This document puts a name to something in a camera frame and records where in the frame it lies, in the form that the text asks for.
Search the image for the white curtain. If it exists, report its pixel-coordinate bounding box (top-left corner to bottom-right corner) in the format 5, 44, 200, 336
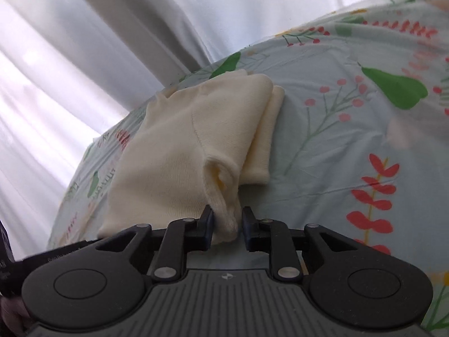
0, 0, 449, 253

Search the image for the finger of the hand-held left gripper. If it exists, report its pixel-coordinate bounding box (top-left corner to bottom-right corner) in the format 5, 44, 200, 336
21, 239, 106, 266

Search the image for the floral printed bed sheet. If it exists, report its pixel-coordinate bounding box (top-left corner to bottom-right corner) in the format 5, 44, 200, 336
47, 0, 449, 331

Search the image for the cream knit garment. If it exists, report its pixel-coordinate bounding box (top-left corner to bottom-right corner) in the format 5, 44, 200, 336
96, 69, 285, 248

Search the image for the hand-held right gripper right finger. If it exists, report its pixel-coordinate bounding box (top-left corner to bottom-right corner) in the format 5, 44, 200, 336
242, 206, 356, 283

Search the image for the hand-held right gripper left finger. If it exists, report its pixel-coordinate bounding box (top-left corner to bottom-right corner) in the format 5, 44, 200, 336
99, 205, 215, 282

